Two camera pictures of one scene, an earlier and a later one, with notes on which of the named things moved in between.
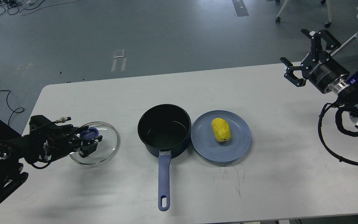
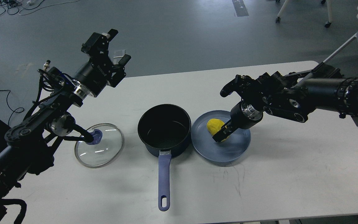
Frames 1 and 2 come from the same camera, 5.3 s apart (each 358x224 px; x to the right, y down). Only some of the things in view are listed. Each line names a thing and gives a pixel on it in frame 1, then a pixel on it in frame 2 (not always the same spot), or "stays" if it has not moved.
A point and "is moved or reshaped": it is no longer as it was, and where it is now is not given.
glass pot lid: x=106 y=147 is moved or reshaped
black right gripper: x=322 y=69 -> x=242 y=116
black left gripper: x=55 y=140 -> x=94 y=75
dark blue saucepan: x=165 y=130 stays
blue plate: x=204 y=142 stays
